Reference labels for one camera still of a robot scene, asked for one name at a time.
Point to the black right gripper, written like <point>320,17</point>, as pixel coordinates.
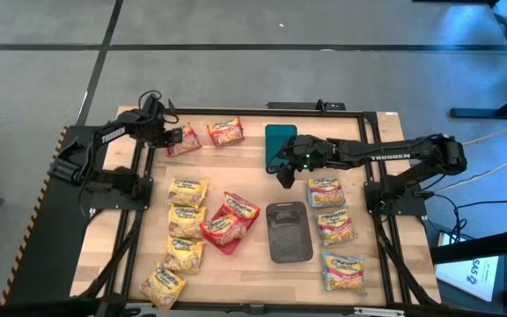
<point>306,152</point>

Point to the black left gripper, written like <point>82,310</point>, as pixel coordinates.
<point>157,127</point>

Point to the blue Maruchan ramen pack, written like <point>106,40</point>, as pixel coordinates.
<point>343,273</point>
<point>326,193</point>
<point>335,227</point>

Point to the yellow Maruchan ramen pack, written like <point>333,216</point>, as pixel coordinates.
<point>183,255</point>
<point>187,192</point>
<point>162,287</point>
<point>186,222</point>

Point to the dark grey plastic bin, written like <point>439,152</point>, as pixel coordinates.
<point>288,233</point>

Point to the red plastic bin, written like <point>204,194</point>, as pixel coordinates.
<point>230,247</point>

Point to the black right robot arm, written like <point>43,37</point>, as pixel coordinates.
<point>385,153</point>

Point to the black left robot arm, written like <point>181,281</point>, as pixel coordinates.
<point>112,134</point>

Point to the black bar device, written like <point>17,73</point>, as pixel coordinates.
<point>297,105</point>

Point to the black platform hazard striped edge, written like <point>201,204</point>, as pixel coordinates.
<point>46,246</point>

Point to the silver metal strip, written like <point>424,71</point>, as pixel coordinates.
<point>379,311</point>

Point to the black shelf bar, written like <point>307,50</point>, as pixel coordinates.
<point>478,247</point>

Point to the white printed sign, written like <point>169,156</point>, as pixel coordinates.
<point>465,275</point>

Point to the black crossbar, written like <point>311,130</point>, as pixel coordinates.
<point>38,309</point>

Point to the black aluminium table frame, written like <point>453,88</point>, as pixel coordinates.
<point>244,112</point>

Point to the black desk leg frame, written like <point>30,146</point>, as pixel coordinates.
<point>473,113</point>

